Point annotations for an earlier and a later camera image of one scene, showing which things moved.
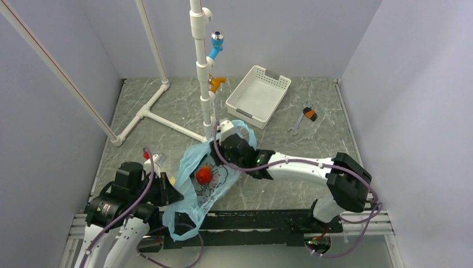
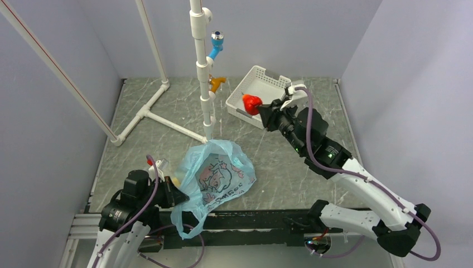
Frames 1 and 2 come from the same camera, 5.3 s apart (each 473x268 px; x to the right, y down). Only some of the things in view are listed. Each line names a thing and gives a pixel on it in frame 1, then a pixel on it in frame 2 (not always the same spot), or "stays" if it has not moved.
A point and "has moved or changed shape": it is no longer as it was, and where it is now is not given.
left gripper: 168,194 stays
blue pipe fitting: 217,38 stays
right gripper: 212,154 -> 270,113
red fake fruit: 204,175 -> 251,103
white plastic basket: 257,97 stays
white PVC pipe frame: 199,18 stays
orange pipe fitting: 216,82 stays
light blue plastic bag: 201,182 has moved or changed shape
